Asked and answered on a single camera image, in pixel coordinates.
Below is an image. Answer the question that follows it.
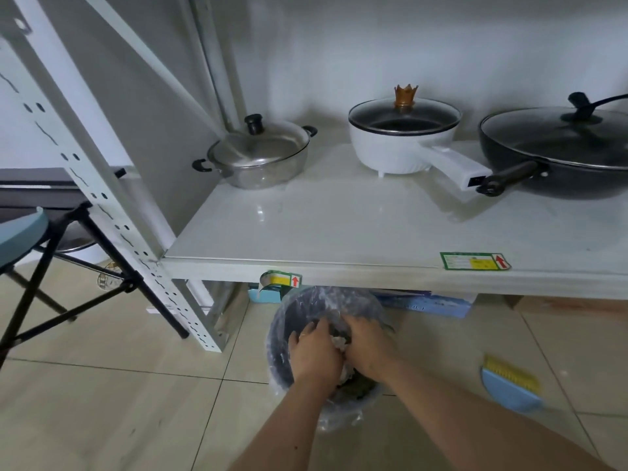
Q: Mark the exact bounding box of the blue round stool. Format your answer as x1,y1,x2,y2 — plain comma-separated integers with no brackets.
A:
0,207,51,276

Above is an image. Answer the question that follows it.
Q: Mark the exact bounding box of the metal basin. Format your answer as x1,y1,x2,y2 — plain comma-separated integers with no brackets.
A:
54,222,99,254

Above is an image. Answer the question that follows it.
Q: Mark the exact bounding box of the person's right forearm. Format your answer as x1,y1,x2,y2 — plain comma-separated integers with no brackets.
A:
377,357,614,471

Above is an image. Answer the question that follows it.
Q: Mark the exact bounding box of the person's left forearm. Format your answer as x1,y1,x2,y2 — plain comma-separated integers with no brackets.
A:
230,375,340,471

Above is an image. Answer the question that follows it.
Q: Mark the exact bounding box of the teal box under shelf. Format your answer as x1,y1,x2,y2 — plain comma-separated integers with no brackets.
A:
247,284,285,305

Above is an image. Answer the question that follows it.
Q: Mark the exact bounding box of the white metal shelf rack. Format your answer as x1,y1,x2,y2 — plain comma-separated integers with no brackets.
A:
0,0,628,355

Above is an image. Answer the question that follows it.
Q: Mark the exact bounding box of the flat brown cardboard box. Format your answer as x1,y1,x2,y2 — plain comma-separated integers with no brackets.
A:
505,294,628,317

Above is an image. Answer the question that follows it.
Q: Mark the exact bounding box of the person's left hand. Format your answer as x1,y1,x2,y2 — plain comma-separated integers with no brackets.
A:
288,317,350,388

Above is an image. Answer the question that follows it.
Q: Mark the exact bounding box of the black wok with glass lid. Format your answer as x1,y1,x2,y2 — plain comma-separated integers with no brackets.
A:
476,92,628,201

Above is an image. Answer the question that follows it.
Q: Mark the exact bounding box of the black slatted folding table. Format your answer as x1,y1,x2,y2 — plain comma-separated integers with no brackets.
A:
0,166,191,371

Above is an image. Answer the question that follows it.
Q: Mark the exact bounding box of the blue white printed carton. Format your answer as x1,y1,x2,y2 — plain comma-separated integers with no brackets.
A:
370,288,477,319

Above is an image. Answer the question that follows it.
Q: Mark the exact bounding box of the flat green yellow price label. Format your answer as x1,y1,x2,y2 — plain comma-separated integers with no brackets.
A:
439,251,512,272

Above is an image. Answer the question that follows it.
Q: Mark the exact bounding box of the white electric pot with lid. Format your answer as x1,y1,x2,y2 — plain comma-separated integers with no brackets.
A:
348,84,493,192

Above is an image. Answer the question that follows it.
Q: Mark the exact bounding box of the peeling green yellow price label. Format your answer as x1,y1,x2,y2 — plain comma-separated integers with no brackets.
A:
257,270,304,291

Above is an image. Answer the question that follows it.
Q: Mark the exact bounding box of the pile of white paper scraps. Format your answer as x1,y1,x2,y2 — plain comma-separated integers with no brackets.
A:
328,333,355,383

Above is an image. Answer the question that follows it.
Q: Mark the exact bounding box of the stainless steel pot with lid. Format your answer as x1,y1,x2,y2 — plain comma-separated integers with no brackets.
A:
192,114,319,190

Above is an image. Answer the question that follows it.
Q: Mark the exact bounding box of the white wall pipe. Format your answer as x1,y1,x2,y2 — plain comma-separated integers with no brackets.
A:
186,0,246,135

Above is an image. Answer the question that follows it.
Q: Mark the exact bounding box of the black bin with plastic liner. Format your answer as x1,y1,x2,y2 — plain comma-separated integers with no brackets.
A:
264,285,396,434

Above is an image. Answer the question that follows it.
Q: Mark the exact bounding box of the person's right hand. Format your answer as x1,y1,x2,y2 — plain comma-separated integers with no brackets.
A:
341,314,399,381

